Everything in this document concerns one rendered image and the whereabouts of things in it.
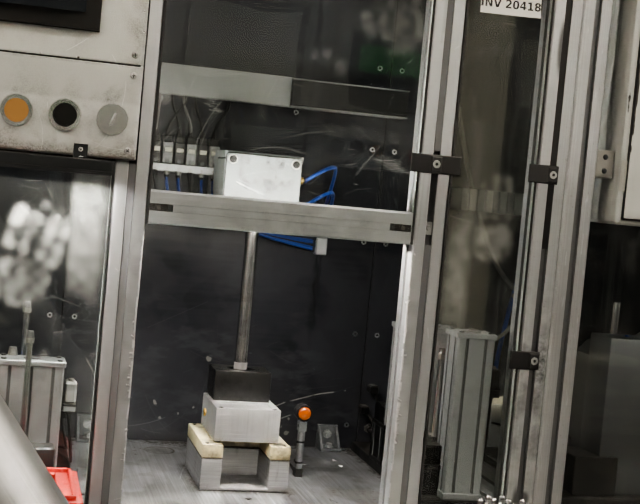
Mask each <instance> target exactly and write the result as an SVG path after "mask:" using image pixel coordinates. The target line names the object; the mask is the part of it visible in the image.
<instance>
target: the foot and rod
mask: <svg viewBox="0 0 640 504"><path fill-rule="evenodd" d="M258 239H259V232H247V231H246V235H245V247H244V258H243V269H242V280H241V292H240V303H239V314H238V325H237V337H236V348H235V359H234V365H221V364H210V365H209V376H208V388H207V393H208V394H209V395H210V396H211V397H212V399H213V400H224V401H245V402H266V403H269V396H270V385H271V373H270V372H269V371H268V370H267V369H265V368H264V367H257V366H247V362H248V351H249V339H250V328H251V317H252V306H253V295H254V283H255V272H256V261H257V250H258Z"/></svg>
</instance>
